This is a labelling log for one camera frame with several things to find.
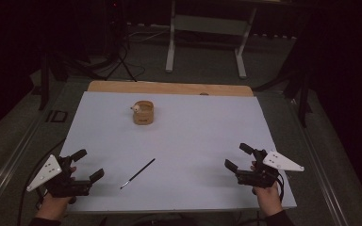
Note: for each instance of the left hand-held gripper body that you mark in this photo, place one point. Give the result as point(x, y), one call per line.
point(63, 185)

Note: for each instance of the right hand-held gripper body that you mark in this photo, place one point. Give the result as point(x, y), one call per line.
point(259, 177)

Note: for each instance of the thin black paintbrush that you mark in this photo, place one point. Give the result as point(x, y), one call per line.
point(137, 173)

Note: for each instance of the round wooden pen holder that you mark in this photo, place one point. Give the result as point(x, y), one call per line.
point(144, 116)

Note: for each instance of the person's right hand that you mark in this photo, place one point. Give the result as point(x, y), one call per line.
point(268, 199)

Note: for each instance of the person's left hand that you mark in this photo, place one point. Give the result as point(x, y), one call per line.
point(52, 207)

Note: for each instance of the black floor socket plate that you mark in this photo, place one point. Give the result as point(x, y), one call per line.
point(57, 116)

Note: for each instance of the white table sheet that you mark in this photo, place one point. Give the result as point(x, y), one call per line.
point(182, 141)

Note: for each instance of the small white animal figure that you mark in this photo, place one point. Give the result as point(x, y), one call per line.
point(135, 108)

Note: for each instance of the black metal stand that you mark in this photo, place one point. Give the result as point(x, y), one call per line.
point(303, 94)

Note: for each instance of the black tripod stand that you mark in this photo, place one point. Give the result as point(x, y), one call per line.
point(119, 59)

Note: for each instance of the white metal stand frame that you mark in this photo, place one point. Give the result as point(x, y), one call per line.
point(170, 47)

